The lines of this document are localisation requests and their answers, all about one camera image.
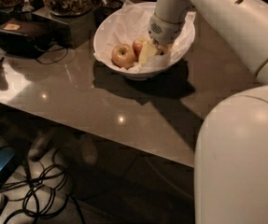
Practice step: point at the dark display riser block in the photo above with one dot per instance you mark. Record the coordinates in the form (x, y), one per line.
(69, 31)

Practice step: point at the black VR headset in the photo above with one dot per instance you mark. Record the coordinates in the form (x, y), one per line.
(29, 39)

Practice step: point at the metal serving scoop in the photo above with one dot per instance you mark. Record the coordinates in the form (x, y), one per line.
(27, 7)

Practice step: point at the small dark cup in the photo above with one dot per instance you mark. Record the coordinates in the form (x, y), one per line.
(111, 7)

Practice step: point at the red apple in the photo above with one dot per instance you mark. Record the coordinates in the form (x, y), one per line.
(138, 43)
(163, 49)

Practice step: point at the white bowl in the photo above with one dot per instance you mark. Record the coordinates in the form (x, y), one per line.
(141, 73)

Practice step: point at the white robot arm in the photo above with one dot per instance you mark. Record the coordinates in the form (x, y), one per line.
(231, 155)

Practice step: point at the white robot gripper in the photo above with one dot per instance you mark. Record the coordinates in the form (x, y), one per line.
(163, 31)

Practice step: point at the left yellow-red apple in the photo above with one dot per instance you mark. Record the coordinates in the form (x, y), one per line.
(123, 56)

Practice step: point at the white paper liner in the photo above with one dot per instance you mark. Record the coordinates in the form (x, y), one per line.
(124, 25)

